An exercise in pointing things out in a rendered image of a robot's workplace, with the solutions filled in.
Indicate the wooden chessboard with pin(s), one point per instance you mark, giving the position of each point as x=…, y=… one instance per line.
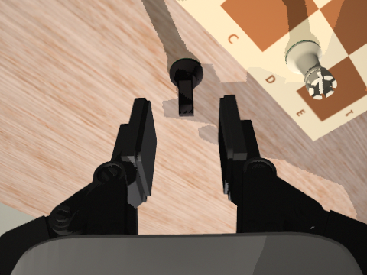
x=259, y=33

